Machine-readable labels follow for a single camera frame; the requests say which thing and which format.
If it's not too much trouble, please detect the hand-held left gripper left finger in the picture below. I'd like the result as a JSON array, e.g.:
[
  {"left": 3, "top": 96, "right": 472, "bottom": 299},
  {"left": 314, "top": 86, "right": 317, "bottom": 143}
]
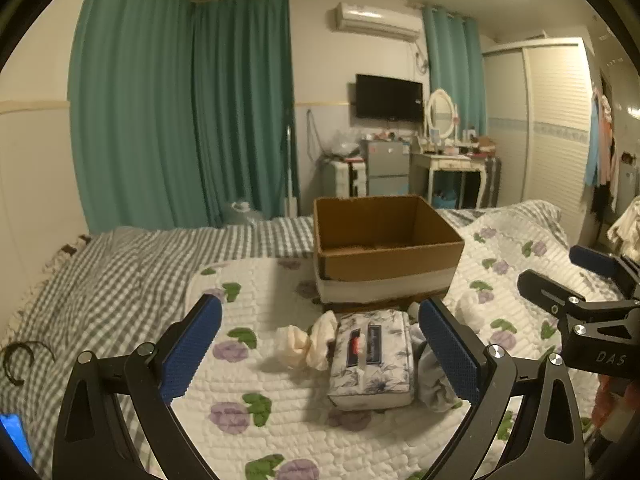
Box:
[{"left": 51, "top": 294, "right": 223, "bottom": 480}]

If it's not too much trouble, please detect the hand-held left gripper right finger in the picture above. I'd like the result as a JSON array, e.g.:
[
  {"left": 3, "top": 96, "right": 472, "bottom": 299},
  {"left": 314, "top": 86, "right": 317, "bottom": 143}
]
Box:
[{"left": 418, "top": 297, "right": 587, "bottom": 480}]

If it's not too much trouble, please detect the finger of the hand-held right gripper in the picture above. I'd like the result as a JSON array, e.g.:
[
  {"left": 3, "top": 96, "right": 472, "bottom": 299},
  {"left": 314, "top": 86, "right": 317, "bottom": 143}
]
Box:
[
  {"left": 570, "top": 245, "right": 640, "bottom": 298},
  {"left": 516, "top": 269, "right": 640, "bottom": 337}
]

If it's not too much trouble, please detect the white sock with grey print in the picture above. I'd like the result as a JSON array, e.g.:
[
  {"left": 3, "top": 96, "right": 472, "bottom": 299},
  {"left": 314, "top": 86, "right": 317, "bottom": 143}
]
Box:
[{"left": 411, "top": 327, "right": 463, "bottom": 413}]

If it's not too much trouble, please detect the floral tissue pack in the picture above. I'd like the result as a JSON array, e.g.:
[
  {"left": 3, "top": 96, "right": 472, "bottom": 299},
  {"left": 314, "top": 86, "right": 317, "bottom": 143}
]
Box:
[{"left": 327, "top": 309, "right": 417, "bottom": 411}]

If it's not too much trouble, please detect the cream sock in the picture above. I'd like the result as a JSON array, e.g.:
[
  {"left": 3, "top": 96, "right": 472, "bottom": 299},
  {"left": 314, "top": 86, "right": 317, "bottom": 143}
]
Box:
[
  {"left": 304, "top": 310, "right": 342, "bottom": 372},
  {"left": 276, "top": 324, "right": 313, "bottom": 368}
]

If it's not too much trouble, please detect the brown cardboard box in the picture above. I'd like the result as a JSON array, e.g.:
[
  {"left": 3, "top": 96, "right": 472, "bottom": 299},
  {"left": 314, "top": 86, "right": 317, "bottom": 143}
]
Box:
[{"left": 312, "top": 194, "right": 467, "bottom": 313}]

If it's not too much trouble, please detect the orange and white cloth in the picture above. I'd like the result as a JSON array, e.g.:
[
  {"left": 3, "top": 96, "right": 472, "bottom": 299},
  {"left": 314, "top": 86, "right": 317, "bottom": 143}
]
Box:
[{"left": 592, "top": 375, "right": 628, "bottom": 443}]

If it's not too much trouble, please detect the cream cloth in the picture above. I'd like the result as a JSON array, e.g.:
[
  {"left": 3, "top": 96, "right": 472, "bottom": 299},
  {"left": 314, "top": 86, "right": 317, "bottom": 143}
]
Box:
[{"left": 606, "top": 200, "right": 640, "bottom": 256}]

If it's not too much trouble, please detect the dark hanging garment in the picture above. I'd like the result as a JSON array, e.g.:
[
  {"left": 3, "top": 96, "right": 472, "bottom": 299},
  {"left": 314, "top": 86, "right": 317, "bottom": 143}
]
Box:
[{"left": 590, "top": 180, "right": 618, "bottom": 223}]

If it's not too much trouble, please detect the white floral quilt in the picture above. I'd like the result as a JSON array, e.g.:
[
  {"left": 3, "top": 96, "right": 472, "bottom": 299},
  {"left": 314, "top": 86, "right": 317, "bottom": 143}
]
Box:
[{"left": 182, "top": 200, "right": 631, "bottom": 480}]

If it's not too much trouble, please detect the pink hanging garment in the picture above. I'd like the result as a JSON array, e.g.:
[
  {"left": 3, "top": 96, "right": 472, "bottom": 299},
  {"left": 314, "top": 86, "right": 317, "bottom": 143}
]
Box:
[{"left": 597, "top": 95, "right": 618, "bottom": 186}]

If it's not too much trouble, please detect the blue hanging garment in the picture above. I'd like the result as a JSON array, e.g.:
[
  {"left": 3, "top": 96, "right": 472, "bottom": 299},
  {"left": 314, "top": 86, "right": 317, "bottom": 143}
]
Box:
[{"left": 584, "top": 91, "right": 601, "bottom": 188}]

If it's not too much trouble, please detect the white louvred wardrobe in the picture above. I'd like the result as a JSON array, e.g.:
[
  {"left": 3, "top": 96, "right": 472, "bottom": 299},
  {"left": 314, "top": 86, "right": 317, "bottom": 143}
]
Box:
[{"left": 482, "top": 37, "right": 601, "bottom": 208}]

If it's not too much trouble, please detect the clear water jug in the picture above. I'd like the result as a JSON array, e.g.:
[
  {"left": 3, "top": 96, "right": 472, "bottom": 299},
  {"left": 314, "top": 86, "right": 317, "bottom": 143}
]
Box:
[{"left": 222, "top": 200, "right": 263, "bottom": 228}]

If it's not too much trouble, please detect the black hair hoop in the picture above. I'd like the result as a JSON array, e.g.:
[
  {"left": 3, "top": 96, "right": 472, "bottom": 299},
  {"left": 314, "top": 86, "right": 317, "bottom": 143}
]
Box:
[
  {"left": 20, "top": 341, "right": 57, "bottom": 362},
  {"left": 0, "top": 347, "right": 33, "bottom": 386}
]

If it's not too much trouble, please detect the brown patterned cloth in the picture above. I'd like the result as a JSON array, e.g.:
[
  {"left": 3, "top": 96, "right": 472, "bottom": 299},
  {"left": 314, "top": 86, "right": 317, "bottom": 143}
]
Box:
[{"left": 30, "top": 234, "right": 92, "bottom": 291}]

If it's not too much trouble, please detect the white dressing table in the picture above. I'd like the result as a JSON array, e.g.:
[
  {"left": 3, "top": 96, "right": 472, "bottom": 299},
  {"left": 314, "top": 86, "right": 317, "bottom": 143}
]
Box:
[{"left": 410, "top": 150, "right": 491, "bottom": 208}]

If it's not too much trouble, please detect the group of cosmetic bottles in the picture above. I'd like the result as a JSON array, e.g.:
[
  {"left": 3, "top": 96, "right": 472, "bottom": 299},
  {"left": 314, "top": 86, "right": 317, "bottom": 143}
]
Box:
[{"left": 425, "top": 127, "right": 496, "bottom": 158}]

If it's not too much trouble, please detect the blue phone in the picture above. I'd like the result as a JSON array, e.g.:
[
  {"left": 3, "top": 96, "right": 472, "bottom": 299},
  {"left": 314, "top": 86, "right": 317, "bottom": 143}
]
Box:
[{"left": 0, "top": 412, "right": 33, "bottom": 466}]

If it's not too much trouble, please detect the grey mini fridge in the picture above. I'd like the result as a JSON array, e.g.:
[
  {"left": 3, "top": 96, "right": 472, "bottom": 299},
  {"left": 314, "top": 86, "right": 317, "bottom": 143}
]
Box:
[{"left": 360, "top": 139, "right": 412, "bottom": 197}]

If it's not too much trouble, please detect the white mop pole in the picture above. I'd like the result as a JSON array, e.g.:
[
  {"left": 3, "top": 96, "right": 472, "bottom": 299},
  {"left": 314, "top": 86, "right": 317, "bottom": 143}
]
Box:
[{"left": 284, "top": 105, "right": 298, "bottom": 218}]

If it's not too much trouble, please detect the white suitcase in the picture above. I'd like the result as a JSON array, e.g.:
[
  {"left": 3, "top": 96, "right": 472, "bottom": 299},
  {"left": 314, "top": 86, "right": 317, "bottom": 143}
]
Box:
[{"left": 320, "top": 157, "right": 368, "bottom": 198}]

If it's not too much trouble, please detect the white oval mirror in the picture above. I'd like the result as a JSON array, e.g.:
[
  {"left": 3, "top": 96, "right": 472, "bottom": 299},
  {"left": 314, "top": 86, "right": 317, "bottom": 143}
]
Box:
[{"left": 425, "top": 88, "right": 458, "bottom": 141}]

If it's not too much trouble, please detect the row of small trinkets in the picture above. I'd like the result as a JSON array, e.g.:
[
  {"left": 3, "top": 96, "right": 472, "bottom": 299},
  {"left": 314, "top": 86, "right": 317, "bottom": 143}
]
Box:
[{"left": 362, "top": 131, "right": 416, "bottom": 143}]

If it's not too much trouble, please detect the clear plastic bag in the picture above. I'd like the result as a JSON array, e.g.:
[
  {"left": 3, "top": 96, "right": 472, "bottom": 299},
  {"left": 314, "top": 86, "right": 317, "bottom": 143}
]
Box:
[{"left": 324, "top": 130, "right": 362, "bottom": 158}]

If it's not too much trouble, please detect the narrow teal curtain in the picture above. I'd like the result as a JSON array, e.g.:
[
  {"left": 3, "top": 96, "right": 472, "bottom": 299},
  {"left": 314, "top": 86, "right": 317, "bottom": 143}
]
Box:
[{"left": 421, "top": 4, "right": 488, "bottom": 138}]

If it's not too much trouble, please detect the wide teal curtain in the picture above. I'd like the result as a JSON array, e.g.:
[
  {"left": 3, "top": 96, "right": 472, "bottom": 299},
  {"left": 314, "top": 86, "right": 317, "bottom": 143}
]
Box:
[{"left": 67, "top": 0, "right": 198, "bottom": 233}]

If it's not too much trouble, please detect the white air conditioner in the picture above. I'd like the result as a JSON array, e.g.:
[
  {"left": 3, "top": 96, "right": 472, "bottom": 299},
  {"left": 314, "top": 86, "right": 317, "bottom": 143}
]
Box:
[{"left": 327, "top": 2, "right": 422, "bottom": 43}]

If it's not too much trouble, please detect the black wall television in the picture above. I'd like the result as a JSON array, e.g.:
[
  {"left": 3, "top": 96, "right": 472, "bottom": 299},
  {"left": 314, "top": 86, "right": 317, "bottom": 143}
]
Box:
[{"left": 355, "top": 73, "right": 425, "bottom": 123}]

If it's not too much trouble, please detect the black wall cable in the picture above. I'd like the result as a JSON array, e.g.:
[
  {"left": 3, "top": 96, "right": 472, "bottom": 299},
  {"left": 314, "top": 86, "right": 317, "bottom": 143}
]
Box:
[{"left": 305, "top": 108, "right": 326, "bottom": 161}]

